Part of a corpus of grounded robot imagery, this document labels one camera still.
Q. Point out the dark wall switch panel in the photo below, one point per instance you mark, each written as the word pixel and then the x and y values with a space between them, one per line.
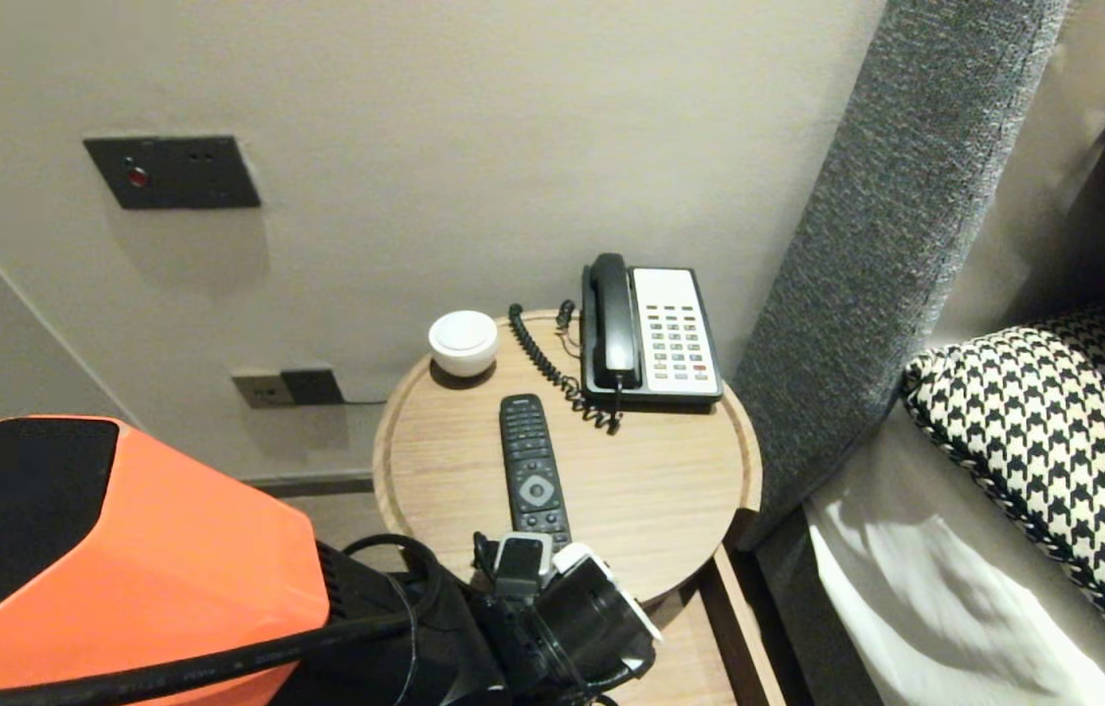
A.
pixel 175 173

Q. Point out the white bed sheet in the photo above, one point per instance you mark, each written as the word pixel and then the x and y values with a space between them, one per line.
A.
pixel 905 608

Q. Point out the dark grey bed base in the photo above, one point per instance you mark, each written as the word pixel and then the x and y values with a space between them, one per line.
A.
pixel 807 628

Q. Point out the round wooden nightstand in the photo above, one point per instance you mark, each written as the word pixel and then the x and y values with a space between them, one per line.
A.
pixel 650 471

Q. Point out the brown skirting board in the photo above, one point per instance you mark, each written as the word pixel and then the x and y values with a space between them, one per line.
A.
pixel 317 484

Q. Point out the white round puck device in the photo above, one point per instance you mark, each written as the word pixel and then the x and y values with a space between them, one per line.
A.
pixel 464 341

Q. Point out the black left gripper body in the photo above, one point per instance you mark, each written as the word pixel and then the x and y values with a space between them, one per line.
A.
pixel 515 618

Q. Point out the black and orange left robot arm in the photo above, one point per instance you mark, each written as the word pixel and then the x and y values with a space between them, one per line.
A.
pixel 121 549

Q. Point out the houndstooth black and white pillow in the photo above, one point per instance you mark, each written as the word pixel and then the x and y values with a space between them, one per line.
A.
pixel 1052 422

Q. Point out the grey wall socket plate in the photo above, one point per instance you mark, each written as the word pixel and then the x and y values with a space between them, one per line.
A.
pixel 261 390

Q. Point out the black and white desk telephone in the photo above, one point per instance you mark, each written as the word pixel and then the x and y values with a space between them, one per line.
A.
pixel 675 336

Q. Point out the grey upholstered headboard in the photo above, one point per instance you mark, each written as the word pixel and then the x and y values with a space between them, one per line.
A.
pixel 885 245

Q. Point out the black telephone handset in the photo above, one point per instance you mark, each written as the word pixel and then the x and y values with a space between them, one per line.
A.
pixel 613 322

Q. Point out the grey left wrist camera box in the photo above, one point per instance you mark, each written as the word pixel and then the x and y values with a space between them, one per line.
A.
pixel 523 569

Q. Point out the slim black remote control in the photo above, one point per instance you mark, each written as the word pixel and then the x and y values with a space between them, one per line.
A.
pixel 532 471

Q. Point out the beige upholstered headboard panel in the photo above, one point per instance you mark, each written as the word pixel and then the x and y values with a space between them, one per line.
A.
pixel 1052 147

